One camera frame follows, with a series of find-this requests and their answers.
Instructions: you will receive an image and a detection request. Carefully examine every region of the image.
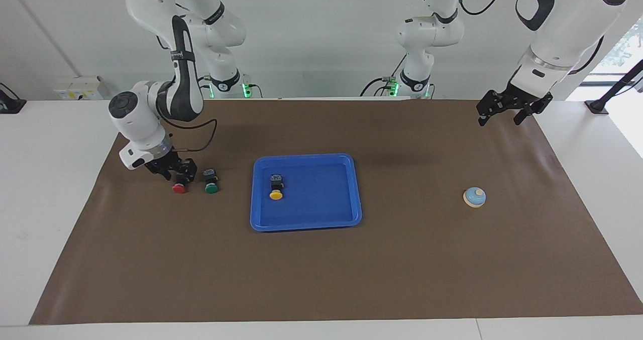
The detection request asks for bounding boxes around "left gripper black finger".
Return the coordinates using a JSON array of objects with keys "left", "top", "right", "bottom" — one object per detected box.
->
[
  {"left": 512, "top": 105, "right": 535, "bottom": 126},
  {"left": 477, "top": 90, "right": 503, "bottom": 127}
]

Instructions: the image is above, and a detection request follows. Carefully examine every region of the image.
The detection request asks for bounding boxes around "green push button switch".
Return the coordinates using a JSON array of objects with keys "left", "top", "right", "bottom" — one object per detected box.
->
[{"left": 203, "top": 168, "right": 220, "bottom": 195}]

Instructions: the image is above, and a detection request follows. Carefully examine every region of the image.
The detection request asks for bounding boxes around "light blue desk bell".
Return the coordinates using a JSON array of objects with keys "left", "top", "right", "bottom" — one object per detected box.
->
[{"left": 463, "top": 186, "right": 487, "bottom": 208}]

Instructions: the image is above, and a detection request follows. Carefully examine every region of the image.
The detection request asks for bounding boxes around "blue plastic tray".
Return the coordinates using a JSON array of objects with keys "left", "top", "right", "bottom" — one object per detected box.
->
[{"left": 250, "top": 153, "right": 363, "bottom": 232}]

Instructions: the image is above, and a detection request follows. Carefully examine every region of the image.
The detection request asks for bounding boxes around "black clamp stand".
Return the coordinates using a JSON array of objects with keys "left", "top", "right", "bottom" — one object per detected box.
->
[{"left": 584, "top": 59, "right": 643, "bottom": 115}]

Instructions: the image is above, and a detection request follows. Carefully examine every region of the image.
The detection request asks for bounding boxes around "white power strip box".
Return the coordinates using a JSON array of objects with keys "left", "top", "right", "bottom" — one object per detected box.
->
[{"left": 54, "top": 75, "right": 109, "bottom": 100}]

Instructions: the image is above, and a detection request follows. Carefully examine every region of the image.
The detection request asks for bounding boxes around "brown table mat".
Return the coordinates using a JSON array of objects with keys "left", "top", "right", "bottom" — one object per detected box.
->
[{"left": 29, "top": 99, "right": 643, "bottom": 325}]

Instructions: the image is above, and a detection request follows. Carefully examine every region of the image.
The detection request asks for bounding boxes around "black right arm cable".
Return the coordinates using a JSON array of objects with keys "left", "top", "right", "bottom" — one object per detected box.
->
[{"left": 166, "top": 119, "right": 218, "bottom": 153}]

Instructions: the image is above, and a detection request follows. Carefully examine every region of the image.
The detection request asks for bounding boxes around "black left base cable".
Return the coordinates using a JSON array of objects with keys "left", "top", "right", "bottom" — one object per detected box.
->
[{"left": 359, "top": 54, "right": 408, "bottom": 98}]

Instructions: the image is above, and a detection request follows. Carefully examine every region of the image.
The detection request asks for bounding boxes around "black bracket mount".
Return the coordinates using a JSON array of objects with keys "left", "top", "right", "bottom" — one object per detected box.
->
[{"left": 0, "top": 83, "right": 27, "bottom": 115}]

